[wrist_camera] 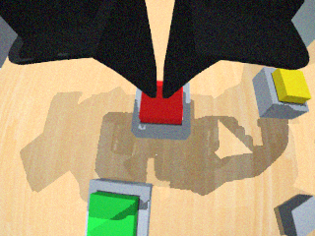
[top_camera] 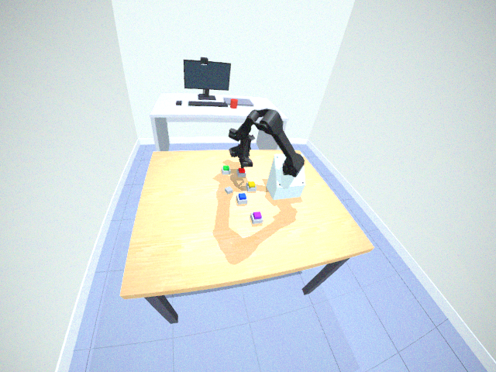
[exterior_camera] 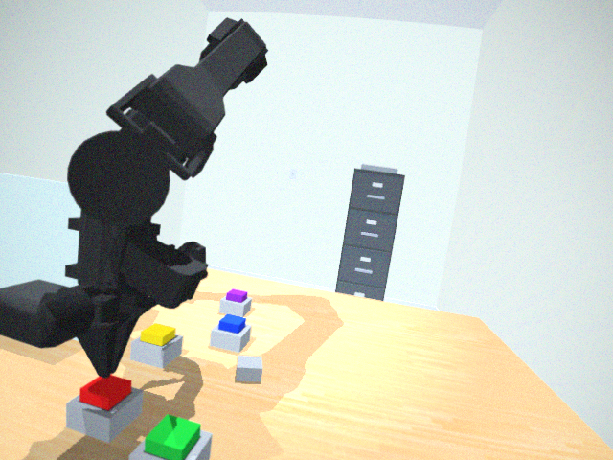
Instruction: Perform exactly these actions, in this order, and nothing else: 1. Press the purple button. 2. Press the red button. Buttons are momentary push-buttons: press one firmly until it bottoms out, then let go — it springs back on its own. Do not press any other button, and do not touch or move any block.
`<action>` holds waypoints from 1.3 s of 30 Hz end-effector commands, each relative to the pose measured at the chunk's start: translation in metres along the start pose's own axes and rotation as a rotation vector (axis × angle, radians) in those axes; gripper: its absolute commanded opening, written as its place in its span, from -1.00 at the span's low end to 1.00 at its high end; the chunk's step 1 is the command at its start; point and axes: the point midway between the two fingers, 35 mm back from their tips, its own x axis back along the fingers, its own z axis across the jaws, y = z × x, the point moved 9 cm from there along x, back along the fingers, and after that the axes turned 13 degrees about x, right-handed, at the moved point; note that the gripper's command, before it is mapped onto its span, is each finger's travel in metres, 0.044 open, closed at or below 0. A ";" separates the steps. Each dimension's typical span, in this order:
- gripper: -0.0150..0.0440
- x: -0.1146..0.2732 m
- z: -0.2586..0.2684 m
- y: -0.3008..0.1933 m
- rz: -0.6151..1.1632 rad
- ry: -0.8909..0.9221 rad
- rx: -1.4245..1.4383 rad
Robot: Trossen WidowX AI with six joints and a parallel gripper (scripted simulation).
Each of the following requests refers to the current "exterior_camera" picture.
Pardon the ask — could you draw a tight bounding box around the blue button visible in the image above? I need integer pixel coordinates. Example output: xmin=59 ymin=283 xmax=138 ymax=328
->
xmin=210 ymin=314 xmax=252 ymax=353

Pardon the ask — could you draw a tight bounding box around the green button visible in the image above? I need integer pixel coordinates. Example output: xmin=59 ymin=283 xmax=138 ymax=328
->
xmin=129 ymin=414 xmax=213 ymax=460

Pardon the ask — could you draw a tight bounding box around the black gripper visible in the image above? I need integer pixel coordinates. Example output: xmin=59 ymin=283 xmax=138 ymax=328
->
xmin=0 ymin=209 xmax=158 ymax=379

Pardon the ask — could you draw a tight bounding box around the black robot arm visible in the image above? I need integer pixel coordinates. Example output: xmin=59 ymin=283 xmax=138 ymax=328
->
xmin=67 ymin=17 xmax=268 ymax=309

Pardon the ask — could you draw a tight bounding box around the purple button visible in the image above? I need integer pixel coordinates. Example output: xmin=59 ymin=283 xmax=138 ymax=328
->
xmin=218 ymin=288 xmax=252 ymax=317

